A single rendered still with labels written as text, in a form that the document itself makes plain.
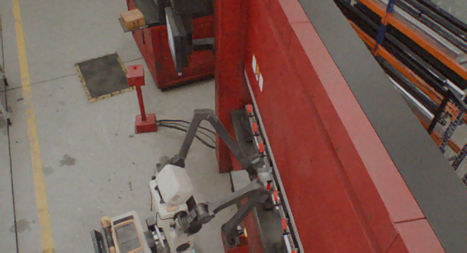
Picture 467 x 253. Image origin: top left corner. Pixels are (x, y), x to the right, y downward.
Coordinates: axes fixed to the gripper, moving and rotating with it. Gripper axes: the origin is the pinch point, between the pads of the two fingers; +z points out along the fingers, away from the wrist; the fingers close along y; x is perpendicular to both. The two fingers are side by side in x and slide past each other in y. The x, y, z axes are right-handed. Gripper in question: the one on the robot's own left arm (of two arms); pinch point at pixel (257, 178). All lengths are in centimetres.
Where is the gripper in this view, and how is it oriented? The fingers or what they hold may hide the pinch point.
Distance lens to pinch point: 284.4
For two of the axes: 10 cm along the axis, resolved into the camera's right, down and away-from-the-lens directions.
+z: 4.3, 5.8, 6.9
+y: -1.7, -7.0, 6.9
